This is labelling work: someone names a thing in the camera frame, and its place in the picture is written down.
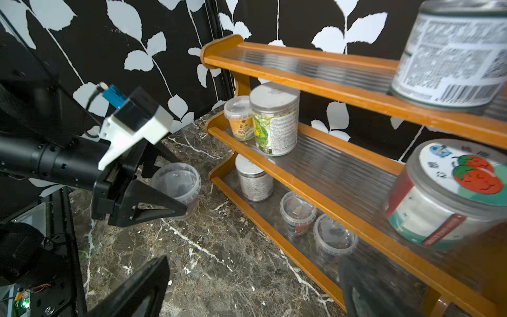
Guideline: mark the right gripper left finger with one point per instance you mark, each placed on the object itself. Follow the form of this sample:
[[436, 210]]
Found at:
[[140, 295]]

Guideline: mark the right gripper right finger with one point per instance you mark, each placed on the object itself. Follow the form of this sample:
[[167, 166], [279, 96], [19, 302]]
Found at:
[[374, 289]]

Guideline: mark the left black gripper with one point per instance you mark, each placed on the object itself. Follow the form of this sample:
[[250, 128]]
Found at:
[[123, 200]]

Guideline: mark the clear jar purple label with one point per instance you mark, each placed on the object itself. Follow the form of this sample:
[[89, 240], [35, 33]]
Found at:
[[182, 182]]

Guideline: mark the strawberry lid red jar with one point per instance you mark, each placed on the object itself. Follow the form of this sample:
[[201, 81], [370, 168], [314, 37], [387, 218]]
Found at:
[[449, 190]]

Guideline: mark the clear tub orange label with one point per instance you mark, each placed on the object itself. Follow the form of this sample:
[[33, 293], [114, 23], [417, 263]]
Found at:
[[238, 112]]

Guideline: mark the orange three-tier wooden shelf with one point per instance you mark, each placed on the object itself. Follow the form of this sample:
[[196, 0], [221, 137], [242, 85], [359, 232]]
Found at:
[[349, 182]]

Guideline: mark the white-lid green label jar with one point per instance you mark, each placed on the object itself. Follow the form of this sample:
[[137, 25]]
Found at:
[[276, 111]]

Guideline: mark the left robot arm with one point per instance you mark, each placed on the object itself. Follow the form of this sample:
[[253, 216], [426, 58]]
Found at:
[[100, 155]]

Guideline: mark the clear tub dark label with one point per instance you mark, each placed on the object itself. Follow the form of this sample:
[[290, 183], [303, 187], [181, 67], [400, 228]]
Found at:
[[333, 240]]

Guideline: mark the clear tub red label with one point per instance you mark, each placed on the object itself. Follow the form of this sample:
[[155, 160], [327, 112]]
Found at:
[[297, 213]]

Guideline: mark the white-lid grey text can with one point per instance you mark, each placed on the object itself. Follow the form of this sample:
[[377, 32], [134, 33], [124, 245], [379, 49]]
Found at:
[[256, 184]]

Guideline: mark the small green circuit board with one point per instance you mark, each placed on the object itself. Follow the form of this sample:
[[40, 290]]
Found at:
[[21, 303]]

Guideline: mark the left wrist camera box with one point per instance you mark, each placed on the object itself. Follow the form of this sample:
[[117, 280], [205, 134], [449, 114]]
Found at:
[[137, 117]]

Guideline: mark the black front mounting rail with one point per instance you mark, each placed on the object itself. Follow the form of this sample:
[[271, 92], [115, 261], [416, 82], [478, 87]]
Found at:
[[39, 255]]

